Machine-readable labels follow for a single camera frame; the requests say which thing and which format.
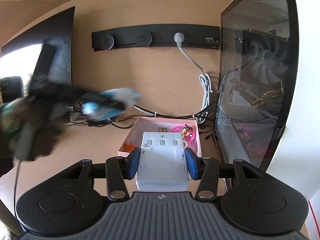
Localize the blue white tissue pack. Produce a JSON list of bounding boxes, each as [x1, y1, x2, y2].
[[81, 88, 142, 122]]

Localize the orange duck sand mould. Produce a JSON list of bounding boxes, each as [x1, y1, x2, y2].
[[123, 144, 137, 153]]

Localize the white battery charger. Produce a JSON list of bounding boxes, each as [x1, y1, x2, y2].
[[136, 133, 189, 192]]

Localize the pink plastic strainer scoop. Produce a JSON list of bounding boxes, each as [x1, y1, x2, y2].
[[170, 124, 195, 142]]

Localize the black power adapter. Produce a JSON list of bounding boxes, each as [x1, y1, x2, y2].
[[87, 115, 118, 127]]

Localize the pink cardboard box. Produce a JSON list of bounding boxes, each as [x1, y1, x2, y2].
[[118, 117, 202, 157]]

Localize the small figurine toy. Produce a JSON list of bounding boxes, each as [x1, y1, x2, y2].
[[180, 124, 194, 139]]

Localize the left black monitor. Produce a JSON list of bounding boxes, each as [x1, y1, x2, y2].
[[1, 7, 75, 95]]

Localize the grey looped cable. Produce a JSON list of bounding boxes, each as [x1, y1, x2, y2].
[[133, 104, 201, 119]]

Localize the black cables on desk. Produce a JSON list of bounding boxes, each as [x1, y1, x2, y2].
[[64, 100, 218, 140]]

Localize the black wall socket strip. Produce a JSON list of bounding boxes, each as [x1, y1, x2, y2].
[[92, 24, 220, 51]]

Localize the white bundled power cable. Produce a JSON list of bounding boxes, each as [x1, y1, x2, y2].
[[173, 31, 214, 124]]

